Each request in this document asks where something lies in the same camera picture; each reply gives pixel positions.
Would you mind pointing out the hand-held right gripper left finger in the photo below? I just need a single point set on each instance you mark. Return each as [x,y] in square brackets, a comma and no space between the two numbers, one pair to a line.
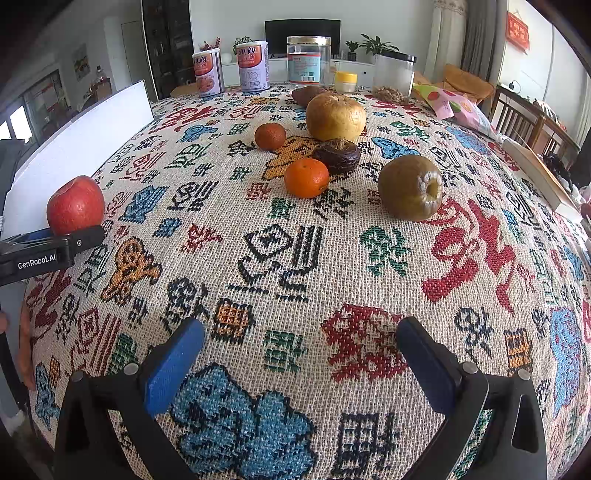
[173,369]

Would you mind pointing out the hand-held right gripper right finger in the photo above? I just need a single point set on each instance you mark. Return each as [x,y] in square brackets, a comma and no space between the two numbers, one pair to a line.
[427,369]

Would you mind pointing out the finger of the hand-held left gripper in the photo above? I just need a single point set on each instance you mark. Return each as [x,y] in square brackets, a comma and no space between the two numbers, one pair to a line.
[85,240]
[27,237]

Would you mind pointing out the red apple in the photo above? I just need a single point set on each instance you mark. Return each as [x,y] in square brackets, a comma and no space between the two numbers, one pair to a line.
[74,205]

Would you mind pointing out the dark brown wrinkled fruit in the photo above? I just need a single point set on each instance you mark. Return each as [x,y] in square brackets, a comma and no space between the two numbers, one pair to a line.
[337,157]

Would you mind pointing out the person's left hand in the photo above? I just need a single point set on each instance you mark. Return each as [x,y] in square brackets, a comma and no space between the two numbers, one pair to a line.
[27,346]

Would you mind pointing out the white foam board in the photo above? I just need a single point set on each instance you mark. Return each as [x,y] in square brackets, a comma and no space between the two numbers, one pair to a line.
[69,138]

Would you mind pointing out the printed woven tablecloth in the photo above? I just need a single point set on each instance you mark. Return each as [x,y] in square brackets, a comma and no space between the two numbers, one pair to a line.
[295,277]

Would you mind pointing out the brown green pear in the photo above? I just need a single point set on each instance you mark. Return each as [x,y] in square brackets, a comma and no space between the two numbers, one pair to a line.
[408,187]

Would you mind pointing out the orange label tin can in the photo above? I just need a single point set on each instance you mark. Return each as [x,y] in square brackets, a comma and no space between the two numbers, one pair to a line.
[207,74]
[253,64]

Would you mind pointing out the dark display cabinet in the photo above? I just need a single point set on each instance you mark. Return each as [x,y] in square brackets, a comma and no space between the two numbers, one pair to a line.
[167,46]

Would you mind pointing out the small brown orange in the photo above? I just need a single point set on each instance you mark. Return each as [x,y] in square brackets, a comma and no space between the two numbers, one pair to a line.
[270,136]

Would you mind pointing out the light wooden board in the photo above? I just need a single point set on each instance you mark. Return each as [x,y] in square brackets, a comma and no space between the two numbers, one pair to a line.
[540,175]

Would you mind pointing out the bright orange tangerine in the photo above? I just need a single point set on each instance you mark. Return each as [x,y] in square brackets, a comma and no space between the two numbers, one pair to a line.
[306,177]

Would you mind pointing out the red flower plant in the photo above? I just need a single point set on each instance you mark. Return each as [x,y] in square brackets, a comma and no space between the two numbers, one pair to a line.
[210,46]

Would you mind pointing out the green leafy potted plant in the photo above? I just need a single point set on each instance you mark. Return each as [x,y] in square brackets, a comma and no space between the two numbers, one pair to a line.
[241,44]

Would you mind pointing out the purple sweet potato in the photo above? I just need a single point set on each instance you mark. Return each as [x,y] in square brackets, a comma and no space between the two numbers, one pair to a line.
[302,94]

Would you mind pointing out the pink snack bag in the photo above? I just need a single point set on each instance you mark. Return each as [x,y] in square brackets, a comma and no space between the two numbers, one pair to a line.
[450,106]

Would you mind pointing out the large yellow-brown apple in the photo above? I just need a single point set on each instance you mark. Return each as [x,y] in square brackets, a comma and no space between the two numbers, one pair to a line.
[336,115]

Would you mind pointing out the wooden chair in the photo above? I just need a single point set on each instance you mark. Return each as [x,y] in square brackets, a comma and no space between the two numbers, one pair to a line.
[531,120]

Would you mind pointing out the clear jar with blue label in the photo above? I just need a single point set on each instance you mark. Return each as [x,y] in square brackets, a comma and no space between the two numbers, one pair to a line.
[308,60]

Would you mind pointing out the orange cushion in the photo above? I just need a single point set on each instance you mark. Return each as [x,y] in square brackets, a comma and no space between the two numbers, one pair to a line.
[466,83]

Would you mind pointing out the clear jar with black lid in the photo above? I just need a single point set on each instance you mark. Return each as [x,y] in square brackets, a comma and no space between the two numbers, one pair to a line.
[392,76]

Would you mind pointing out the small yellow cup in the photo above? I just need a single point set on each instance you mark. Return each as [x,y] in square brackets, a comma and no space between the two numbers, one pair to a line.
[346,82]

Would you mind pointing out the black television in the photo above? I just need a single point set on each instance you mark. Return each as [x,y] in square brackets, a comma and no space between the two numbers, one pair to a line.
[302,30]

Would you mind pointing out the white television cabinet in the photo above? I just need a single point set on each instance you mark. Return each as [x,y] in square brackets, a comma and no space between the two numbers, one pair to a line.
[355,67]

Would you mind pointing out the large green potted plant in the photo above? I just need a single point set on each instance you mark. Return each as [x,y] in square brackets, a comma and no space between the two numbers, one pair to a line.
[376,46]

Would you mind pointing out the small green potted plant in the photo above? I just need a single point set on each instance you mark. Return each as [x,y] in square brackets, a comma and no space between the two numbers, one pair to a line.
[352,50]

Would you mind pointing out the grey curtain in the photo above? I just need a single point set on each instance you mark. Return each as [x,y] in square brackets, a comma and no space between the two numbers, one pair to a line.
[478,39]

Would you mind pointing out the framed wall picture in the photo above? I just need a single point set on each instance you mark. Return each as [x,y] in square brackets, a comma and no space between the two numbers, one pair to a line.
[81,62]

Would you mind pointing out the red wall hanging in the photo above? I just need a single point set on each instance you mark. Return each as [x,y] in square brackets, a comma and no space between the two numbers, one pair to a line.
[518,31]

